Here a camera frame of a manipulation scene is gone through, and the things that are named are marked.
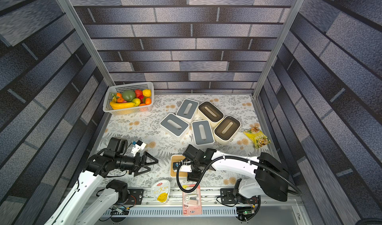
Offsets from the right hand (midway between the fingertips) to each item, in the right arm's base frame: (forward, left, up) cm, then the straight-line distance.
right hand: (188, 170), depth 80 cm
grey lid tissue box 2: (+28, +11, +1) cm, 30 cm away
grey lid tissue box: (+22, -9, +1) cm, 24 cm away
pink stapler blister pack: (-15, -3, -2) cm, 16 cm away
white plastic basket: (+59, +54, +8) cm, 80 cm away
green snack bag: (+19, -43, +1) cm, 47 cm away
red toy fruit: (+54, +41, +5) cm, 68 cm away
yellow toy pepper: (+56, +35, +5) cm, 66 cm away
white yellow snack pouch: (-11, +12, +7) cm, 18 cm away
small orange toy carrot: (+49, +54, +5) cm, 73 cm away
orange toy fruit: (+48, +32, +4) cm, 58 cm away
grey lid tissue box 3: (+43, +2, +1) cm, 43 cm away
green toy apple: (+44, +38, +7) cm, 59 cm away
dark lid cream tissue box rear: (+40, -12, +3) cm, 42 cm away
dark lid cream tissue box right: (+24, -24, +3) cm, 34 cm away
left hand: (-3, +15, +15) cm, 22 cm away
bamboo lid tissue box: (+5, +7, +3) cm, 9 cm away
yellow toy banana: (+40, +53, +8) cm, 67 cm away
